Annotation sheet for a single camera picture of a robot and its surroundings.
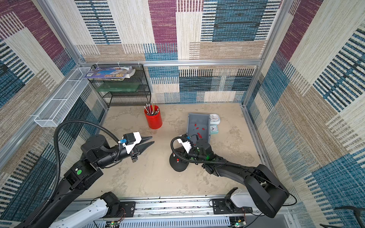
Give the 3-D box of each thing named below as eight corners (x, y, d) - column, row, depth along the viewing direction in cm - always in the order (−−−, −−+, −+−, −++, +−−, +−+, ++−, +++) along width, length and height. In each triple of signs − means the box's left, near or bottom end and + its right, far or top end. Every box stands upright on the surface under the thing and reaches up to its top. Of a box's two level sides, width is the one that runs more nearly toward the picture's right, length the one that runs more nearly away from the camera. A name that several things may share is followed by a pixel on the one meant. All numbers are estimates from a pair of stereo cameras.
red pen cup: (147, 129, 108) (143, 115, 95) (149, 119, 114) (145, 105, 101) (161, 129, 108) (158, 115, 95) (162, 119, 114) (159, 105, 101)
